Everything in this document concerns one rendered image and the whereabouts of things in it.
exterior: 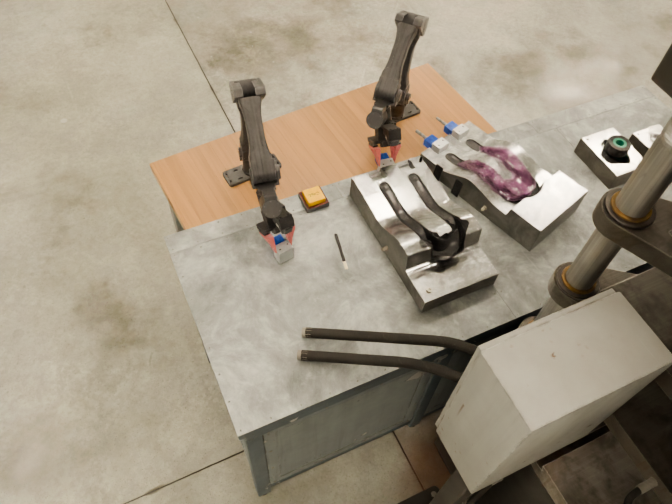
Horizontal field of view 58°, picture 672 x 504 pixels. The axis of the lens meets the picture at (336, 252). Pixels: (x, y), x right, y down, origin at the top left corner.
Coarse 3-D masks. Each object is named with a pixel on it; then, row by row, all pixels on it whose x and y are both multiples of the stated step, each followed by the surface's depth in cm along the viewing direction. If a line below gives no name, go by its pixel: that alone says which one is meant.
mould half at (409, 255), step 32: (416, 160) 203; (352, 192) 202; (416, 192) 196; (384, 224) 187; (448, 224) 183; (416, 256) 178; (480, 256) 186; (416, 288) 178; (448, 288) 178; (480, 288) 185
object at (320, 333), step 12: (312, 336) 171; (324, 336) 170; (336, 336) 169; (348, 336) 168; (360, 336) 167; (372, 336) 167; (384, 336) 166; (396, 336) 165; (408, 336) 164; (420, 336) 164; (432, 336) 163
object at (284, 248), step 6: (276, 240) 188; (282, 240) 188; (276, 246) 185; (282, 246) 185; (288, 246) 185; (282, 252) 184; (288, 252) 185; (276, 258) 188; (282, 258) 186; (288, 258) 188
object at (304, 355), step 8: (304, 352) 167; (312, 352) 167; (320, 352) 167; (328, 352) 167; (336, 352) 167; (304, 360) 168; (312, 360) 167; (320, 360) 166; (328, 360) 166; (336, 360) 166; (344, 360) 165; (352, 360) 165; (360, 360) 164; (368, 360) 164; (376, 360) 164; (384, 360) 163; (392, 360) 163
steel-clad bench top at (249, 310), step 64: (512, 128) 228; (576, 128) 230; (640, 128) 232; (448, 192) 208; (192, 256) 187; (256, 256) 189; (320, 256) 190; (384, 256) 191; (512, 256) 194; (576, 256) 195; (256, 320) 176; (320, 320) 177; (384, 320) 178; (448, 320) 179; (256, 384) 165; (320, 384) 166
